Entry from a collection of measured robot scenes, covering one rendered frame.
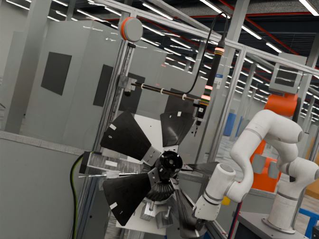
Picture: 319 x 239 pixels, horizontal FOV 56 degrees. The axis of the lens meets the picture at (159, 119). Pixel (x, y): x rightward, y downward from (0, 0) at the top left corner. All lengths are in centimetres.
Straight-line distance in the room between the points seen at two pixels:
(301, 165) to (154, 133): 85
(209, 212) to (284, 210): 64
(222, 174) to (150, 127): 73
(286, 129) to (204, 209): 53
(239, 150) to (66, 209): 142
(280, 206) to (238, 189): 67
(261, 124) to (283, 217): 70
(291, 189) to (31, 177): 167
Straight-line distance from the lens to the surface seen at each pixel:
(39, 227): 240
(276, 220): 191
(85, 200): 212
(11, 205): 237
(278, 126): 147
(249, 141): 134
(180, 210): 140
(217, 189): 128
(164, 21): 221
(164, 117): 169
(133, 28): 201
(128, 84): 188
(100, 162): 154
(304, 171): 184
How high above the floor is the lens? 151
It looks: 4 degrees down
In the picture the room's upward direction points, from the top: 16 degrees clockwise
